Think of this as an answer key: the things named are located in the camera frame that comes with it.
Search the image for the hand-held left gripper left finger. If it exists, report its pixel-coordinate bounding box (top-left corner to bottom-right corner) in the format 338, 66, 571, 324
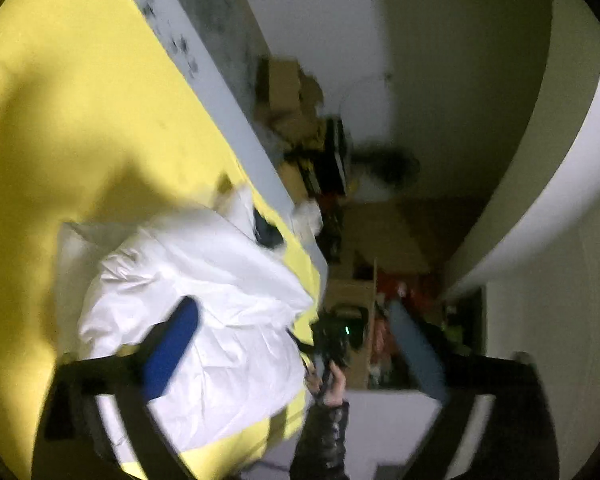
30, 296, 201, 480

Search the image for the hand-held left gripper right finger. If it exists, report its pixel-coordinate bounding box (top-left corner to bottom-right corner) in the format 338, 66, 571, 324
387, 300, 561, 480

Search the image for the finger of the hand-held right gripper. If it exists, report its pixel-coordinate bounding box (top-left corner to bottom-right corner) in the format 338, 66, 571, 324
286, 329, 317, 361

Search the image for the white puffer jacket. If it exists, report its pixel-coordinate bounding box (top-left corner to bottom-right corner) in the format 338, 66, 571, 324
55, 185, 316, 453

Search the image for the person's right forearm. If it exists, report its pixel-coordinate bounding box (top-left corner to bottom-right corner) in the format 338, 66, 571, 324
290, 400, 352, 480

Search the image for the person's right hand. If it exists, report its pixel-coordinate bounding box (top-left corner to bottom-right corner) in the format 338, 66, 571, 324
305, 360, 348, 408

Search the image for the red bag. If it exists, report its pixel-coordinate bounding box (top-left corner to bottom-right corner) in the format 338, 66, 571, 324
380, 275, 436, 311

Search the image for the black box with yellow print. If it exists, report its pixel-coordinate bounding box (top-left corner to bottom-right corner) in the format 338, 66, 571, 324
300, 117, 351, 196

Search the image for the black standing fan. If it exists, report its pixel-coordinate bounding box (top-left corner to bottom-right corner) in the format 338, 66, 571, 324
350, 145, 421, 191

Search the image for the yellow table mat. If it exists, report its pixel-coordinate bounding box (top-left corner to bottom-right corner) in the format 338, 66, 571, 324
0, 0, 331, 480

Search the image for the grey rug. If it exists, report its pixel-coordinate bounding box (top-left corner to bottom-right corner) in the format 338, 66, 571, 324
180, 0, 271, 91

